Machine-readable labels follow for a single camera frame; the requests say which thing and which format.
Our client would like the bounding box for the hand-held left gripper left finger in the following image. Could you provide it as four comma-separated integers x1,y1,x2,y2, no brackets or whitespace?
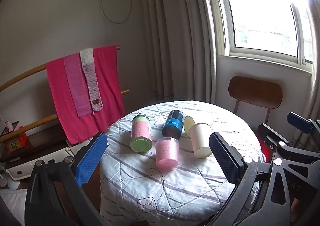
24,132,108,226

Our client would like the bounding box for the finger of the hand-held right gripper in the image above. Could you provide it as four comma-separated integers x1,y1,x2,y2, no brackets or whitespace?
287,112,320,141
257,123,320,159

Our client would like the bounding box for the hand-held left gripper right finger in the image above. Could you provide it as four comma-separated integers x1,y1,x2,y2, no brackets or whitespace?
207,132,298,226

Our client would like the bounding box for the pink plastic cup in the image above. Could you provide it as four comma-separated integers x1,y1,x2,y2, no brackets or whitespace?
155,137,180,170

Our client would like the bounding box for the white paper cup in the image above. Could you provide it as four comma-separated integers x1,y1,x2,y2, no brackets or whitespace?
188,122,213,158

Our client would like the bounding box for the pale yellow cup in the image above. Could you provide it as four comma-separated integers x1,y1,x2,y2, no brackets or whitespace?
183,116,196,137

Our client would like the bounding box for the green and pink cup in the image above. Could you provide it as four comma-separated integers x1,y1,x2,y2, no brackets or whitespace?
130,114,153,153

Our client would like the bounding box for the dark cup with blue label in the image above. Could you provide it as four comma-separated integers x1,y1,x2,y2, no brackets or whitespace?
161,109,185,140

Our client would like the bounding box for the wooden chair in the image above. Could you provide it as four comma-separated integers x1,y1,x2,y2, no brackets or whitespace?
228,76,283,139

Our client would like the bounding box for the dark wooden cabinet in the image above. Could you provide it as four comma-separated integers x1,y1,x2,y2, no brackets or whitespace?
0,126,68,169

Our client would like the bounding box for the round table with quilted cloth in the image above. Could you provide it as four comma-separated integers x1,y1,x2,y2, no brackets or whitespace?
99,101,267,226

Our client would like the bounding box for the white appliance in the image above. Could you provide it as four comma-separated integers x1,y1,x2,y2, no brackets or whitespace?
4,140,93,182

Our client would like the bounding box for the light pink towel strip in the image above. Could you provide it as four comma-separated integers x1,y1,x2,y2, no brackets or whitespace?
64,55,92,118

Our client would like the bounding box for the orange tissue box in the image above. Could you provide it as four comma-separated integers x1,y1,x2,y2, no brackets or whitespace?
5,132,28,153

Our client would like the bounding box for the magenta towel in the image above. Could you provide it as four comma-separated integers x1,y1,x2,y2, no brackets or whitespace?
45,45,126,145

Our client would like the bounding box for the knitted pink and white strip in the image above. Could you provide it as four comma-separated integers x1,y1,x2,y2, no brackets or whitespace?
79,48,103,112

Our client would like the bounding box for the white cloth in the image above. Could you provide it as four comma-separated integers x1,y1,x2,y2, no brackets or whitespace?
0,188,28,226

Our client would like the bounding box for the wooden towel rack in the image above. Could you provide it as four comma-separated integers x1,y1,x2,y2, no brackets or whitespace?
0,45,130,143

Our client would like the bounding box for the grey curtain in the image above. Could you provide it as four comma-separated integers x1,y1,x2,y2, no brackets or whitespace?
138,0,227,107

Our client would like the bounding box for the dark picture frame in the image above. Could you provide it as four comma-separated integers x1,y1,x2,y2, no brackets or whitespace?
0,121,21,139

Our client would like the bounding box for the window with white frame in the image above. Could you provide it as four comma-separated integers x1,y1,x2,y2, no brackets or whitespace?
214,0,317,74

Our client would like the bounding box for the air conditioner power cable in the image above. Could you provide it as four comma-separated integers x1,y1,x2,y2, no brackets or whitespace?
99,0,133,24

